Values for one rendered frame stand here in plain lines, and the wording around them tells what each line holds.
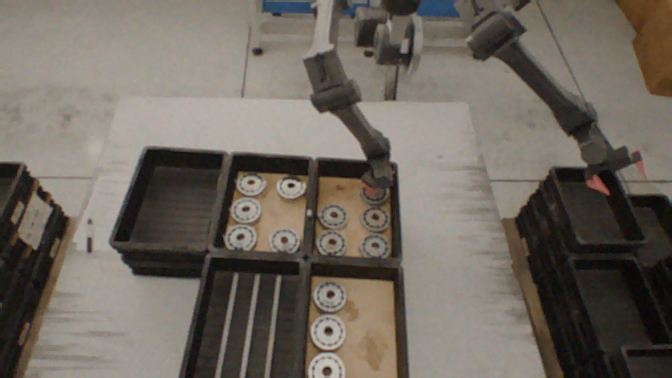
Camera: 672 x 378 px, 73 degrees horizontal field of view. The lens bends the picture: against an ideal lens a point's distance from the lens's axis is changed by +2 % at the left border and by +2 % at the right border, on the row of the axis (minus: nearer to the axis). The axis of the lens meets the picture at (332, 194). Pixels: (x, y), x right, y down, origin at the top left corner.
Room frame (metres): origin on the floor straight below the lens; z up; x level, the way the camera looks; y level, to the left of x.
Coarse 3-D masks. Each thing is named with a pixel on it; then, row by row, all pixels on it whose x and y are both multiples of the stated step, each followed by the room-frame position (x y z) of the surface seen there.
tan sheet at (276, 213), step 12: (276, 180) 0.95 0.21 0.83; (276, 192) 0.90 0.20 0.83; (264, 204) 0.85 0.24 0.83; (276, 204) 0.85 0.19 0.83; (288, 204) 0.85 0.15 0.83; (300, 204) 0.86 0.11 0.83; (264, 216) 0.80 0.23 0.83; (276, 216) 0.80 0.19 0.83; (288, 216) 0.80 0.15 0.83; (300, 216) 0.81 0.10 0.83; (228, 228) 0.74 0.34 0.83; (264, 228) 0.75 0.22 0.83; (276, 228) 0.75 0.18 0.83; (300, 228) 0.76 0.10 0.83; (240, 240) 0.69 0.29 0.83; (264, 240) 0.70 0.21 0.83; (300, 240) 0.71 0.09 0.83
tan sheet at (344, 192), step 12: (324, 180) 0.97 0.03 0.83; (336, 180) 0.98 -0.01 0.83; (348, 180) 0.98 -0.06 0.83; (360, 180) 0.99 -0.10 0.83; (324, 192) 0.92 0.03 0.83; (336, 192) 0.92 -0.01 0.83; (348, 192) 0.93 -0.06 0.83; (324, 204) 0.87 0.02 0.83; (348, 204) 0.88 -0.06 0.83; (360, 204) 0.88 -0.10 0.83; (348, 216) 0.83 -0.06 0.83; (348, 228) 0.78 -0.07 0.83; (360, 228) 0.78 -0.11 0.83; (348, 240) 0.73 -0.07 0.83; (360, 240) 0.73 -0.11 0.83; (348, 252) 0.68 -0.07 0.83
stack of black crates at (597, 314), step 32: (576, 256) 0.94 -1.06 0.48; (608, 256) 0.96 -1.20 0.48; (544, 288) 0.90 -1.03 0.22; (576, 288) 0.80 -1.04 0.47; (608, 288) 0.86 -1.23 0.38; (640, 288) 0.84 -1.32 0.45; (576, 320) 0.70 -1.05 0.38; (608, 320) 0.71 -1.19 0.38; (640, 320) 0.73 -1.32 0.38; (576, 352) 0.59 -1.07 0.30; (608, 352) 0.55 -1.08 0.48
